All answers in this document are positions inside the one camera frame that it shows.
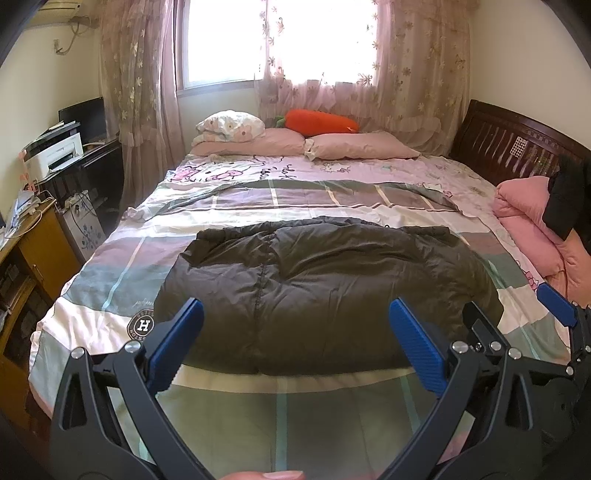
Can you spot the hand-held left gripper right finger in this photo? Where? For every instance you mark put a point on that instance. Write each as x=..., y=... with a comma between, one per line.
x=415, y=344

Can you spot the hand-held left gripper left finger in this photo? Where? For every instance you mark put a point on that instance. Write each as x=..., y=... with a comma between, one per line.
x=178, y=339

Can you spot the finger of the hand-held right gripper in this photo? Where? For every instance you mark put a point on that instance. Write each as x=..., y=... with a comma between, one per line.
x=556, y=304
x=480, y=323

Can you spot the olive hooded puffer jacket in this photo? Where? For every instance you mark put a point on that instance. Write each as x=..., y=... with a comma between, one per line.
x=323, y=286

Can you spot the person's left hand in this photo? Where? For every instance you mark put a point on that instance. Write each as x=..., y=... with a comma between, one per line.
x=265, y=475

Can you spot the folded pink comforter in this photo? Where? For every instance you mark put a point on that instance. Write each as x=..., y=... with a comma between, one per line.
x=521, y=207

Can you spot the black garment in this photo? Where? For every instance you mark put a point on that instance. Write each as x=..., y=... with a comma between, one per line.
x=565, y=198

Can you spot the bed with patterned sheet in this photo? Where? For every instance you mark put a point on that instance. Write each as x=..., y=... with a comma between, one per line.
x=323, y=415

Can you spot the floral storage box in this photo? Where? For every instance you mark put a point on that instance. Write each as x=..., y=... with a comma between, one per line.
x=87, y=230

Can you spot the yellow wooden cabinet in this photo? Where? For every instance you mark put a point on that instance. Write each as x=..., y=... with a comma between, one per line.
x=46, y=254

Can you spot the sticker sheet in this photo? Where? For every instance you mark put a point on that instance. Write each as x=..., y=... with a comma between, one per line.
x=518, y=147

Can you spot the pink cartoon bedsheet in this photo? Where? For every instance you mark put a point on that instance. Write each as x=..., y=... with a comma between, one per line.
x=231, y=170

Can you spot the dark wooden headboard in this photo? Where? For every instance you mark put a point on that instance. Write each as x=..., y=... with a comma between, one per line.
x=489, y=134

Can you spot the black desk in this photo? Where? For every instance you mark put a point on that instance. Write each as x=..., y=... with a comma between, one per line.
x=101, y=166

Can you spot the pile of papers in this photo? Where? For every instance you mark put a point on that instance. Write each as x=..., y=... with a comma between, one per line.
x=23, y=210

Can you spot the pink pillow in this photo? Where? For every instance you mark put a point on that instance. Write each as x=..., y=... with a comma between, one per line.
x=258, y=142
x=360, y=145

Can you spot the floral white pillow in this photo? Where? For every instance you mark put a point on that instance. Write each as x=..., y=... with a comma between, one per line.
x=228, y=124

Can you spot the white printer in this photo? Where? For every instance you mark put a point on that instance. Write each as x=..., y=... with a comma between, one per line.
x=55, y=154

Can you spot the black monitor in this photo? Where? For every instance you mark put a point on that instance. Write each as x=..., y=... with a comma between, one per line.
x=85, y=117

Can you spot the orange carrot plush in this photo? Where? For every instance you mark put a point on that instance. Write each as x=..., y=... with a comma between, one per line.
x=318, y=122

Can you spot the pink floral lace curtain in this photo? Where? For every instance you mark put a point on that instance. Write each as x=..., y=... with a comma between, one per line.
x=143, y=83
x=415, y=83

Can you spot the window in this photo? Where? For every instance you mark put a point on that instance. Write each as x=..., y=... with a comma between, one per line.
x=221, y=41

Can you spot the white air conditioner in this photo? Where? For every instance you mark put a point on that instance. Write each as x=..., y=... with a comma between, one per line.
x=60, y=9

